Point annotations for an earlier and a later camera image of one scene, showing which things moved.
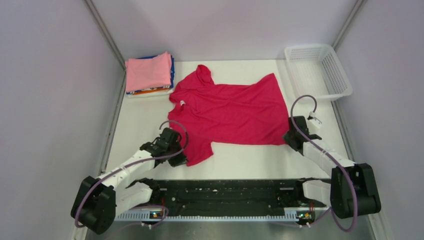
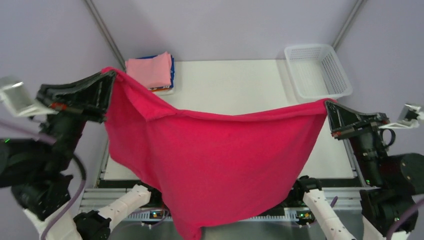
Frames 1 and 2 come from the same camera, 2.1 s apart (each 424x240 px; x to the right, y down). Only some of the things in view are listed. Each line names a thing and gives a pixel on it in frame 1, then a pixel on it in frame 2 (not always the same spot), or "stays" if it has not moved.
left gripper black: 179,160 -> 89,96
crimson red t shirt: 255,114 -> 213,170
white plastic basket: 316,70 stays
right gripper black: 287,138 -> 343,122
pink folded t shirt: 149,72 stays
